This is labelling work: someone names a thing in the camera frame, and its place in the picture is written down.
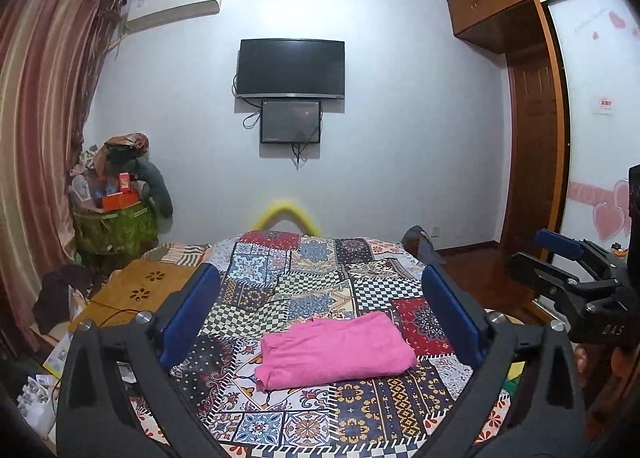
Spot black wall television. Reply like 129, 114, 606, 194
235, 38, 346, 101

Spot dark purple cloth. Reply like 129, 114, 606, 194
32, 265, 97, 335

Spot striped brown curtain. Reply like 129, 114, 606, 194
0, 0, 127, 354

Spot brown wooden door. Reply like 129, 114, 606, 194
501, 52, 562, 260

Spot dark cloth on bed end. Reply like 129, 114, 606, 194
401, 225, 445, 267

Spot green fabric basket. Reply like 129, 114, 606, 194
72, 200, 159, 260

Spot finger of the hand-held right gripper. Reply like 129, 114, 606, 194
510, 250, 583, 306
532, 229, 586, 261

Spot small black monitor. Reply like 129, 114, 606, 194
259, 98, 322, 145

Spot orange box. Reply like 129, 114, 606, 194
101, 192, 139, 212

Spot yellow green printed cloth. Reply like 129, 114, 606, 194
500, 362, 527, 395

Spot pile of clothes on basket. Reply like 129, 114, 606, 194
82, 133, 151, 174

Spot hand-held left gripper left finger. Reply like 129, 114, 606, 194
55, 263, 236, 458

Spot white sliding door with hearts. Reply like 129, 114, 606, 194
545, 0, 640, 251

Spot dark green stuffed cloth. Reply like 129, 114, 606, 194
134, 158, 174, 217

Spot pink knitted sweater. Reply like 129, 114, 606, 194
254, 312, 419, 392

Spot thin black cable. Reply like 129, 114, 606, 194
89, 299, 138, 330

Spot wooden table with flower cutouts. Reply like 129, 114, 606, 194
66, 259, 203, 335

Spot white packets on floor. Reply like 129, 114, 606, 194
16, 373, 57, 441

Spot patchwork printed blanket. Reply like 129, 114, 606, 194
127, 230, 513, 458

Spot person's right hand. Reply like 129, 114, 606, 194
574, 342, 640, 391

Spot striped folded cloth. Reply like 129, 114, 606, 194
142, 243, 212, 267

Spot yellow curved cushion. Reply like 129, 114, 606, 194
251, 199, 322, 237

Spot white air conditioner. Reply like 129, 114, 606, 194
122, 0, 224, 35

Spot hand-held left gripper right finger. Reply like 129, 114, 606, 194
420, 265, 587, 458

